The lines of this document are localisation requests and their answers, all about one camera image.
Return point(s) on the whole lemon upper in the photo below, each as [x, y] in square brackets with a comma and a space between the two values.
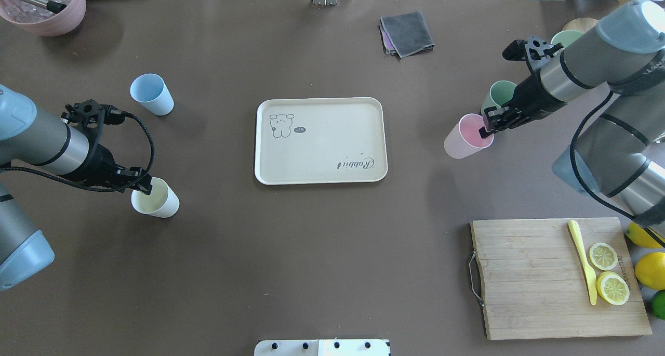
[645, 238]

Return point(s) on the pink plastic cup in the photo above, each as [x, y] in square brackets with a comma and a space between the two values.
[465, 138]

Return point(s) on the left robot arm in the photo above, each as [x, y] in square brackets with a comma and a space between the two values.
[65, 149]

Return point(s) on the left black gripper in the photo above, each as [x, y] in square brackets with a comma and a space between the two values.
[96, 165]

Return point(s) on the lower lemon slice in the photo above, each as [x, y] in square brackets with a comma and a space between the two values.
[612, 288]

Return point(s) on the green lime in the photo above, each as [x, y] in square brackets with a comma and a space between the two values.
[657, 305]

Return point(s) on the green plastic bowl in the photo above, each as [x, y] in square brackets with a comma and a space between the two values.
[565, 38]

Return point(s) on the cream white plastic cup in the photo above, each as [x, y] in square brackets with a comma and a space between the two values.
[162, 202]

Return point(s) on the lemon slice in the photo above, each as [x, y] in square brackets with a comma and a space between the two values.
[603, 256]
[612, 288]

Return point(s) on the grey folded cloth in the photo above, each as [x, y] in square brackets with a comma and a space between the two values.
[405, 35]

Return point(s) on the beige rabbit serving tray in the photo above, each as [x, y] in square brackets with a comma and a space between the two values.
[320, 140]

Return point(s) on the wooden cutting board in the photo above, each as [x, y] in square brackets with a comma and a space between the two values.
[533, 287]

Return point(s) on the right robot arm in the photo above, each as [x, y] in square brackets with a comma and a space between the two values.
[605, 158]

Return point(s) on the whole lemon lower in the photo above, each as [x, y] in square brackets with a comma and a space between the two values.
[649, 271]

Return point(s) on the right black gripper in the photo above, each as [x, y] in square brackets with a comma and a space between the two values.
[531, 98]

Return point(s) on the yellow plastic knife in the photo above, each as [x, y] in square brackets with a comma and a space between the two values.
[588, 271]

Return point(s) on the whole lemon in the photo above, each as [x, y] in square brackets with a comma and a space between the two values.
[645, 238]
[649, 271]

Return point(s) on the light blue plastic cup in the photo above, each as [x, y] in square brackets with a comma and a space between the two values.
[152, 93]

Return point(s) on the upper lemon slice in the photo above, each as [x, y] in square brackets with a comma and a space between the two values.
[603, 256]

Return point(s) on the green plastic cup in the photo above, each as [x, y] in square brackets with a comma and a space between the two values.
[499, 93]

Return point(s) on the pink bowl with ice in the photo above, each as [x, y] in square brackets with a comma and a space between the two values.
[41, 21]

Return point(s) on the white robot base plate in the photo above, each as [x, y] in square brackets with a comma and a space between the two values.
[360, 346]

